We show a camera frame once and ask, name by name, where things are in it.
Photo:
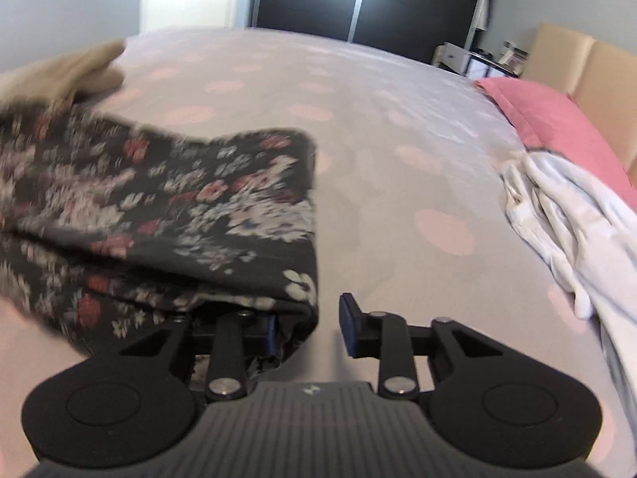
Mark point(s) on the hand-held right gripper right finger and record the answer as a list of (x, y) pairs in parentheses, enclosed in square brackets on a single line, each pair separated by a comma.
[(348, 326)]

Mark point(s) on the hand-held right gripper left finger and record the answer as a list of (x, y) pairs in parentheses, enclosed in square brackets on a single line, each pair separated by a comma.
[(270, 341)]

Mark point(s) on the dark floral garment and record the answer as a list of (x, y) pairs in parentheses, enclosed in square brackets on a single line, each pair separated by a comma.
[(164, 219)]

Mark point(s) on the dotted bed sheet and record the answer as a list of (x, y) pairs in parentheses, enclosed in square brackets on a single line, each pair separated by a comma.
[(388, 159)]

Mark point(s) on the white garment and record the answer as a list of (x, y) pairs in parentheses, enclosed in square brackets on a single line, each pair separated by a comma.
[(572, 239)]

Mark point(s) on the pink pillow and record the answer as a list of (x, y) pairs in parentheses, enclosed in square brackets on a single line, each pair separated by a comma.
[(552, 124)]

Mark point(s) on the white nightstand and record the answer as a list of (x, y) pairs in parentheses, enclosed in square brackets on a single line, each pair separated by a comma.
[(468, 57)]

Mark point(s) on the beige garment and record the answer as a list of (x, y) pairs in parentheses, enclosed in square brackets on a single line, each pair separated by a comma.
[(54, 77)]

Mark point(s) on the beige headboard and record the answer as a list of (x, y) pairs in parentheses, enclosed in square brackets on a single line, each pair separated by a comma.
[(582, 67)]

